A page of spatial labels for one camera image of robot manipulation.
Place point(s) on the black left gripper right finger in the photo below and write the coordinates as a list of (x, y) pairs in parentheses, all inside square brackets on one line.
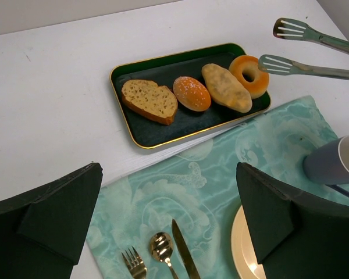
[(295, 234)]

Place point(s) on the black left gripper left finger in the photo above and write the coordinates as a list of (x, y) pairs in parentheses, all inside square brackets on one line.
[(43, 230)]

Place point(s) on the metal serving tongs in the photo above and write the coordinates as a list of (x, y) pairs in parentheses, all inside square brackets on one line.
[(315, 43)]

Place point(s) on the oblong potato-shaped bread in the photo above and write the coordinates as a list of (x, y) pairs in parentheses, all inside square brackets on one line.
[(225, 89)]

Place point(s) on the sliced bread piece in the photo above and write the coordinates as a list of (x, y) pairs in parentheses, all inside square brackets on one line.
[(148, 99)]

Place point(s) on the yellow round plate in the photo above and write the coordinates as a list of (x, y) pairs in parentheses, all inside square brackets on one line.
[(242, 249)]

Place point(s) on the lavender mug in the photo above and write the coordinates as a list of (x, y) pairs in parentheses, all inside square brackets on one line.
[(329, 165)]

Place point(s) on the teal patterned placemat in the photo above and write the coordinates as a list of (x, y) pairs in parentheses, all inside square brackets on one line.
[(197, 188)]

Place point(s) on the dark green rectangular tray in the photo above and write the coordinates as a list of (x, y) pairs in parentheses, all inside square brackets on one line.
[(164, 70)]

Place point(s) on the round orange bun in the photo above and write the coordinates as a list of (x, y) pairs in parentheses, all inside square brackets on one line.
[(192, 94)]

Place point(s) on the gold fork green handle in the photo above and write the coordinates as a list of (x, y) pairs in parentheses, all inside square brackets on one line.
[(134, 263)]

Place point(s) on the gold knife green handle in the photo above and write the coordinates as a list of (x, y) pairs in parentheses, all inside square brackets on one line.
[(184, 252)]

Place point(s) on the gold spoon green handle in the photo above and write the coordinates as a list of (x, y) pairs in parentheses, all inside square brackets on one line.
[(161, 247)]

